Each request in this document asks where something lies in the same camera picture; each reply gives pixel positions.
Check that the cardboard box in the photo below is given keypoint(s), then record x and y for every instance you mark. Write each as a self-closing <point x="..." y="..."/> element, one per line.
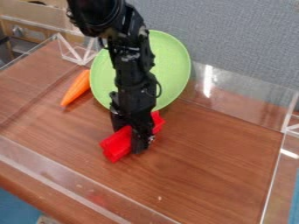
<point x="47" y="12"/>

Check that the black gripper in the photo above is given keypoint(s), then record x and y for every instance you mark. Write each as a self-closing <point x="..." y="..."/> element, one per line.
<point x="131" y="107"/>

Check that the green round plate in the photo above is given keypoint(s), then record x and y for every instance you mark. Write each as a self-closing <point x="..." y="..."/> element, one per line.
<point x="173" y="70"/>

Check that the orange toy carrot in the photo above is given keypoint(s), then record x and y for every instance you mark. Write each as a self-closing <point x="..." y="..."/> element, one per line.
<point x="78" y="88"/>

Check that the clear acrylic tray wall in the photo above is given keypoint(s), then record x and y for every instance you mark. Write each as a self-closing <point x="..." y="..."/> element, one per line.
<point x="205" y="174"/>

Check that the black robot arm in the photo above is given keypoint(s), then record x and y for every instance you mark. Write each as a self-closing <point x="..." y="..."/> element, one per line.
<point x="114" y="22"/>

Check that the red star-shaped block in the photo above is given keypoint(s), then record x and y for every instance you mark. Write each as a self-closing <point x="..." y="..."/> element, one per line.
<point x="117" y="145"/>

